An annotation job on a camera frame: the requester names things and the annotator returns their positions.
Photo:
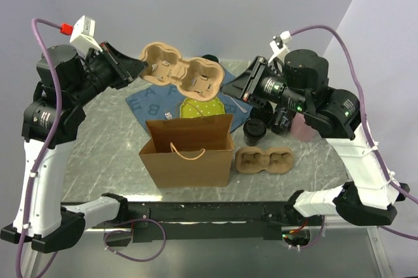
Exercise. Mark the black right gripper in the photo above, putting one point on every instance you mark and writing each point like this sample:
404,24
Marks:
245,87

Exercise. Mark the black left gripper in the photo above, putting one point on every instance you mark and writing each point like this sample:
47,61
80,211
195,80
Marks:
127,68

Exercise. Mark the single brown pulp carrier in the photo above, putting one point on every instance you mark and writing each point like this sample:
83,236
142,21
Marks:
196,78

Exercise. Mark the black cup lid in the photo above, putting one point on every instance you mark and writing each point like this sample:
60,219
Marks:
254,128

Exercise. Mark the black takeout cup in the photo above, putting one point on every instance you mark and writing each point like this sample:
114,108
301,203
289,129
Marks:
282,120

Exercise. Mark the dark translucent takeout cup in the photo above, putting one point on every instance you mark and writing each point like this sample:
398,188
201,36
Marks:
252,140

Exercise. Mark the brown pulp cup carrier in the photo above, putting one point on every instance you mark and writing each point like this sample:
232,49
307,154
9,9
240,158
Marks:
274,160

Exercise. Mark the brown paper bag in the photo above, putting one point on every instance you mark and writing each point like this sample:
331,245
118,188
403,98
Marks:
189,152

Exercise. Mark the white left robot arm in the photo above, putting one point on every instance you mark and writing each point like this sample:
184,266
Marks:
68,81

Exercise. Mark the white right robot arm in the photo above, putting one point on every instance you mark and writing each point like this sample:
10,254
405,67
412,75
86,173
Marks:
368,198

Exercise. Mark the silver spoon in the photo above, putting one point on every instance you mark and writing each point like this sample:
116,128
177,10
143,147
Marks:
238,105

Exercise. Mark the blue letter placemat cloth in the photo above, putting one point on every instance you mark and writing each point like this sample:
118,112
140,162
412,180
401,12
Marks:
150,103

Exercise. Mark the dark green mug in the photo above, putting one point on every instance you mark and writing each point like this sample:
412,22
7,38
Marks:
210,58

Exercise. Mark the green polka dot plate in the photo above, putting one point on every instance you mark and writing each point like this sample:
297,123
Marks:
190,108

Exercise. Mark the silver fork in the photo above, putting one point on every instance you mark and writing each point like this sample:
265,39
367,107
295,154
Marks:
168,114

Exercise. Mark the pink straw holder cup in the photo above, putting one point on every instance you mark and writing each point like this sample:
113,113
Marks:
300,130

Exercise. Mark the black base frame rail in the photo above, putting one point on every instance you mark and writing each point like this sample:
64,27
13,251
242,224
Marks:
207,220

